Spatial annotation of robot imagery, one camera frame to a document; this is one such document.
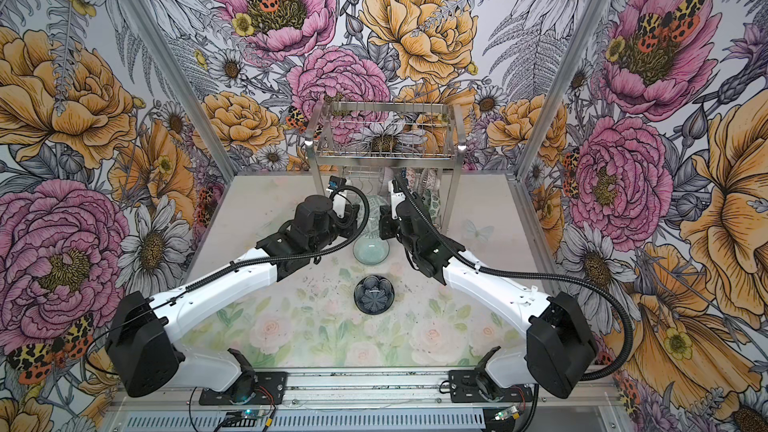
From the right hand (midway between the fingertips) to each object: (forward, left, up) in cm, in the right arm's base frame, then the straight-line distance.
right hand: (382, 216), depth 80 cm
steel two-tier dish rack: (+43, +13, -5) cm, 45 cm away
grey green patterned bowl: (-2, +3, -3) cm, 5 cm away
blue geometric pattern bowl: (+25, -9, -11) cm, 29 cm away
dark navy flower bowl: (-12, +3, -22) cm, 25 cm away
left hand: (0, +7, +1) cm, 7 cm away
